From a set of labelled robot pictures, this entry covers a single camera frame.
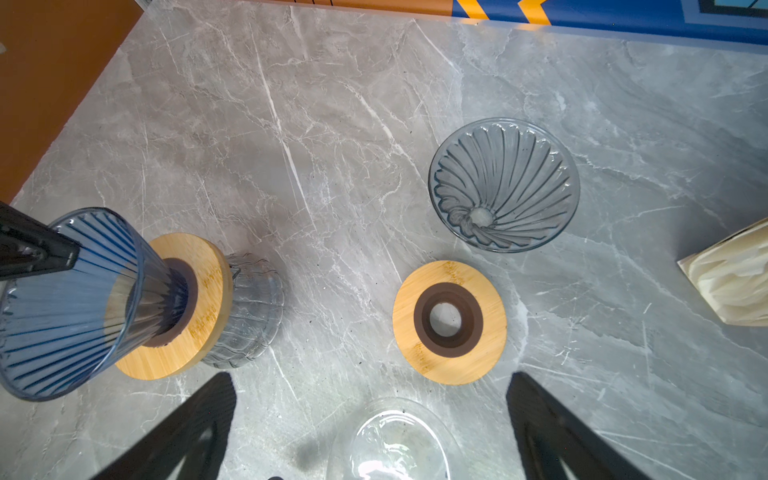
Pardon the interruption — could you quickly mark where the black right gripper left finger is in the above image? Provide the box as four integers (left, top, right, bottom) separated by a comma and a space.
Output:
95, 372, 237, 479

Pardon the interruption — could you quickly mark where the bamboo dripper ring stand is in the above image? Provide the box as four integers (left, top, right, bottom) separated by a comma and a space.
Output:
99, 233, 234, 381

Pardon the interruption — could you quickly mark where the blue ribbed glass dripper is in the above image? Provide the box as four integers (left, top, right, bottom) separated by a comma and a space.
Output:
1, 207, 191, 402

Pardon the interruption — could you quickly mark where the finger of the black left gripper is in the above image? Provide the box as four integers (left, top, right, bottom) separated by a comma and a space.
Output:
1, 202, 81, 281

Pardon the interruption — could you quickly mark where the orange coffee filter pack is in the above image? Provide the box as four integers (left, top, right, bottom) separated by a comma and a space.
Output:
678, 219, 767, 327

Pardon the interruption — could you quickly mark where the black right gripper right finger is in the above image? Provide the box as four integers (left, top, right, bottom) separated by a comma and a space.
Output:
506, 371, 648, 479

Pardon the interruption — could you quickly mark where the ribbed glass coffee server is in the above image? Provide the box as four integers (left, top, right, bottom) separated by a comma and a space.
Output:
203, 253, 285, 369

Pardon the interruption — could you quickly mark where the clear glass pitcher wooden handle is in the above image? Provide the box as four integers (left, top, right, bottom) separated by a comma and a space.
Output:
263, 397, 463, 480

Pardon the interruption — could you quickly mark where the grey ribbed glass dripper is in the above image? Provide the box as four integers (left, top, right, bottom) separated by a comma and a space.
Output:
428, 117, 580, 253

